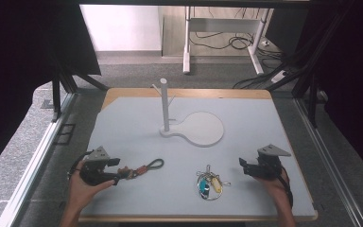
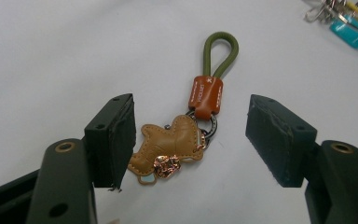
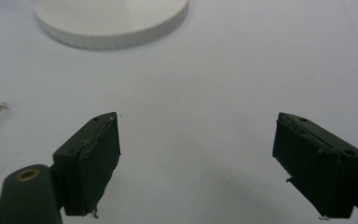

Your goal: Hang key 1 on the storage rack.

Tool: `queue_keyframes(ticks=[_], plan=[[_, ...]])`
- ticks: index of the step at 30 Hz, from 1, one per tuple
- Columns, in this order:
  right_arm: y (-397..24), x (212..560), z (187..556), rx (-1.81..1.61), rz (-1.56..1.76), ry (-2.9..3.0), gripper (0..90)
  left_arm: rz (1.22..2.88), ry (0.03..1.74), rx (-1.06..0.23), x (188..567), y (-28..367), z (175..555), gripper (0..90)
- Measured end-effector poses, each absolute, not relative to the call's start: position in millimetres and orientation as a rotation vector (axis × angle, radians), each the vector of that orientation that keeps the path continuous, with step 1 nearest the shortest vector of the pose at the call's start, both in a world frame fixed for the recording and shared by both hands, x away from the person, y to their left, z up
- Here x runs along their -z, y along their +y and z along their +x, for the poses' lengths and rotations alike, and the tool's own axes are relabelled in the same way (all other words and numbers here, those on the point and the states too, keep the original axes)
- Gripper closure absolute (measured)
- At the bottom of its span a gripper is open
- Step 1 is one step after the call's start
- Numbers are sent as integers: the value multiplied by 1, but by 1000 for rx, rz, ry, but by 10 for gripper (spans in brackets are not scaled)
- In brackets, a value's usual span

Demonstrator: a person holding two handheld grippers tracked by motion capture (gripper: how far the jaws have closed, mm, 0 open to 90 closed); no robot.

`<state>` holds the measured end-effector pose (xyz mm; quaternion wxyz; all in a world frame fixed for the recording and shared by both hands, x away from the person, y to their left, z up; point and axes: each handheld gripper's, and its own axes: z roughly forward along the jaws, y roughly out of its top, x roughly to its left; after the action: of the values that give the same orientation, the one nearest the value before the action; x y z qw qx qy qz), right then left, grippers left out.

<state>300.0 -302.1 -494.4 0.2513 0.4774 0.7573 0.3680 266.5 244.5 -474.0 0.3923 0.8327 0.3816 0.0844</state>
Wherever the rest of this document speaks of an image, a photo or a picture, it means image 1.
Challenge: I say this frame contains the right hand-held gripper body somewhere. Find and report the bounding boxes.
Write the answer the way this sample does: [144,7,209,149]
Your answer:
[251,144,292,181]

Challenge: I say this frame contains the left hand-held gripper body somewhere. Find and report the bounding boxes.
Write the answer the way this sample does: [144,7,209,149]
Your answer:
[79,146,112,187]

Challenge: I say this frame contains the key ring with coloured keys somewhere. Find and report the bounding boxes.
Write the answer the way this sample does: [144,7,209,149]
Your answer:
[196,164,232,201]

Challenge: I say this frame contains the white key holder stand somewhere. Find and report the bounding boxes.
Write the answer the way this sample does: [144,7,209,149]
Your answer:
[150,78,226,148]

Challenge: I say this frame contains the person's right hand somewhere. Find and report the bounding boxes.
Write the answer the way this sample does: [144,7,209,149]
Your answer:
[252,167,293,205]

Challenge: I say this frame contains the person's left hand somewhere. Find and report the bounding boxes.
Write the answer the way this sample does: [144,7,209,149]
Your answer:
[67,160,116,208]

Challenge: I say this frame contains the grey table mat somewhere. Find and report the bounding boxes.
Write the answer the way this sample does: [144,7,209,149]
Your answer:
[80,96,317,218]

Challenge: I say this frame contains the black metal stand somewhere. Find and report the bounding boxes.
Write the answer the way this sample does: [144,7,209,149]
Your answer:
[291,70,320,129]
[50,61,110,123]

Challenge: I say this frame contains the white power strip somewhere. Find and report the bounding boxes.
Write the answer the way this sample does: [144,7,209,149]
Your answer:
[270,69,289,84]

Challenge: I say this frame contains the black curtain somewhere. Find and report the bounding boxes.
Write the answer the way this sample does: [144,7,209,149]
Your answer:
[266,0,363,183]
[0,0,102,183]

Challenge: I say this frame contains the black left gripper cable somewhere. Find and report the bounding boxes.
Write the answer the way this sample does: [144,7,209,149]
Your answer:
[67,150,95,182]

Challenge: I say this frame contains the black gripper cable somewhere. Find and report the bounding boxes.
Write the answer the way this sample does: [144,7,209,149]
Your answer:
[67,150,95,182]
[276,166,295,210]

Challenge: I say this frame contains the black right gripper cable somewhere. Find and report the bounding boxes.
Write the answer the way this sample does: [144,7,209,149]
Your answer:
[276,166,295,210]

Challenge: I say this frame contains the aluminium rail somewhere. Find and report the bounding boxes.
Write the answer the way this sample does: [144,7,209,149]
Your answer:
[0,92,78,227]
[293,97,360,227]

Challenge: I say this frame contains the black floor cables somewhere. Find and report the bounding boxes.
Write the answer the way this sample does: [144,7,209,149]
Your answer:
[189,7,301,90]

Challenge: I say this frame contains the white desk frame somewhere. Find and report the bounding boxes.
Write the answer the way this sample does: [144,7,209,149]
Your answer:
[182,6,271,76]

